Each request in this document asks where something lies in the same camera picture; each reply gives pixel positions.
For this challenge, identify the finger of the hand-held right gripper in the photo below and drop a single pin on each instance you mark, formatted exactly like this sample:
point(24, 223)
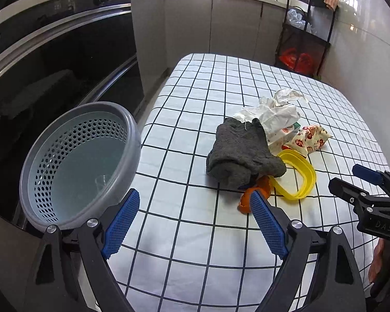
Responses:
point(344, 190)
point(365, 173)

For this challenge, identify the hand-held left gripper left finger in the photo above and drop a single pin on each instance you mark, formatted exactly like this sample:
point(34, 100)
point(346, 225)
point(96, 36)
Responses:
point(122, 224)

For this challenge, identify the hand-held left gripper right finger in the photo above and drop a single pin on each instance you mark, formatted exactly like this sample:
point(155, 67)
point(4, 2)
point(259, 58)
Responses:
point(268, 224)

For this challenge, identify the orange plastic piece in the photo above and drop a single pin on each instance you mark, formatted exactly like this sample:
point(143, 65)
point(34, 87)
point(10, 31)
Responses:
point(245, 201)

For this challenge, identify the red patterned snack wrapper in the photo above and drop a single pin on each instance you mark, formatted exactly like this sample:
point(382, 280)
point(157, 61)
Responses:
point(308, 139)

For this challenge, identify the grey towel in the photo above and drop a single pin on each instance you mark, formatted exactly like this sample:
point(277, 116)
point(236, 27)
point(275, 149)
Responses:
point(240, 152)

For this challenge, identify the white green medicine box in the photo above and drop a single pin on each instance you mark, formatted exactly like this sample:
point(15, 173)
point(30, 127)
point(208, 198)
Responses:
point(286, 134)

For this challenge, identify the white tissue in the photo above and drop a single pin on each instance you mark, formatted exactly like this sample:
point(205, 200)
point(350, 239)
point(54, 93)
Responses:
point(276, 113)

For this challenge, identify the grey perforated plastic basket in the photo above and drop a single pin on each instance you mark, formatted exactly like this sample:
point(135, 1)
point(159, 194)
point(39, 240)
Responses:
point(71, 126)

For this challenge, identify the person's right hand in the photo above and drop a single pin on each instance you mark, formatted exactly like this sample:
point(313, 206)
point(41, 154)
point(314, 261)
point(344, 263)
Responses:
point(378, 260)

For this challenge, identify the red plastic bag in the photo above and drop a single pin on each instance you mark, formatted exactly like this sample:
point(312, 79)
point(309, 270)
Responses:
point(292, 58)

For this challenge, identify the white black checked tablecloth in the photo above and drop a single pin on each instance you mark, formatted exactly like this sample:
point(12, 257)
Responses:
point(198, 104)

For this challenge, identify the clear plastic bag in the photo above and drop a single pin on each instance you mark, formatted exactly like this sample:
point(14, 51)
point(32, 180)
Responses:
point(295, 18)

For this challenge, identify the black built-in oven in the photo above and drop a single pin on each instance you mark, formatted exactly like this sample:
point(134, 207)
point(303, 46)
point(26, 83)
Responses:
point(52, 55)

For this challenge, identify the grey kitchen cabinets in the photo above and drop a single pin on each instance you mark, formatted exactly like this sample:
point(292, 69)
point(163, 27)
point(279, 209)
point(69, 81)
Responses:
point(188, 22)

